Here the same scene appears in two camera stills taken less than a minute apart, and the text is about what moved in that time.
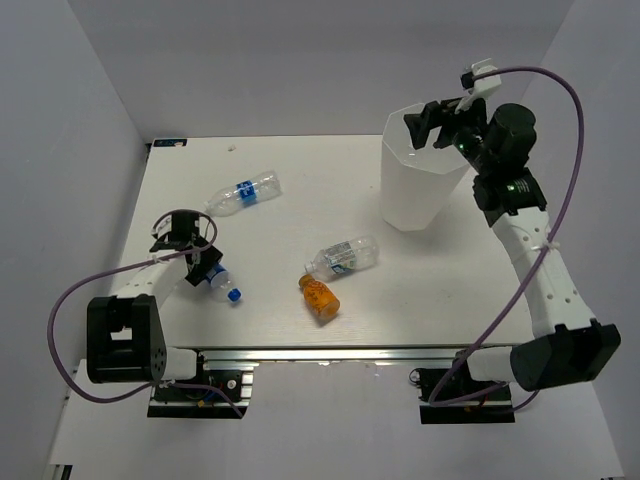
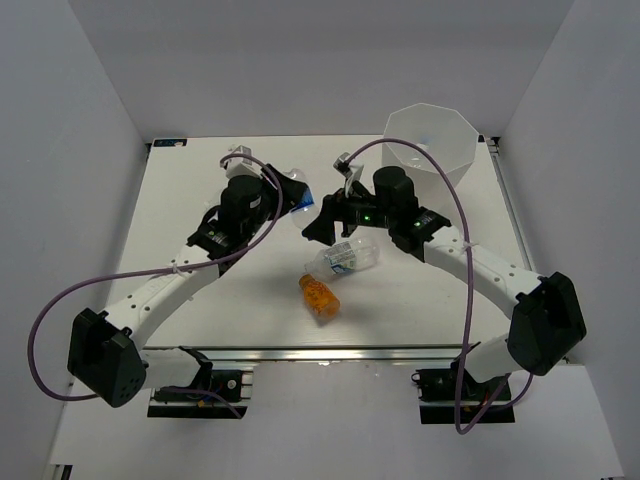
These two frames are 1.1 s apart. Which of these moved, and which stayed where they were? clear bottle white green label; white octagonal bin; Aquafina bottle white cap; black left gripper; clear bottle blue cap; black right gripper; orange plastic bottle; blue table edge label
Moved: black left gripper; Aquafina bottle white cap; clear bottle blue cap; black right gripper
Stayed: white octagonal bin; clear bottle white green label; orange plastic bottle; blue table edge label
